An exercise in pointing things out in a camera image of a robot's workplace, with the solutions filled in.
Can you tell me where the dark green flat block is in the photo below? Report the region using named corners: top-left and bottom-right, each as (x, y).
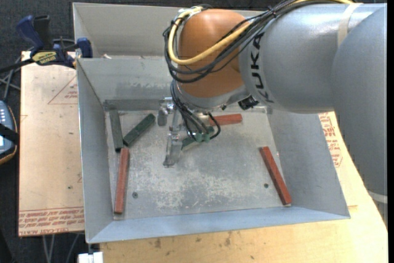
top-left (123, 113), bottom-right (156, 147)
top-left (108, 108), bottom-right (124, 152)

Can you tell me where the brown cardboard board, red print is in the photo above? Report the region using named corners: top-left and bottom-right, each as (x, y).
top-left (18, 51), bottom-right (360, 238)

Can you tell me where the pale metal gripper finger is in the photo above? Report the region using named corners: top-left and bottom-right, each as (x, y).
top-left (163, 134), bottom-right (174, 168)
top-left (171, 134), bottom-right (183, 166)

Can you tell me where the black cylinder on white bracket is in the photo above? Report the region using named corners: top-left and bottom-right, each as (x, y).
top-left (237, 95), bottom-right (259, 111)

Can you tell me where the grey metal bin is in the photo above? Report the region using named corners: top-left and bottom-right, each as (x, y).
top-left (72, 2), bottom-right (351, 245)

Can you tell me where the red-brown flat block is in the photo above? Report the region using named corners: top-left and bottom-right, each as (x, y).
top-left (113, 147), bottom-right (131, 215)
top-left (210, 113), bottom-right (243, 127)
top-left (259, 146), bottom-right (293, 207)

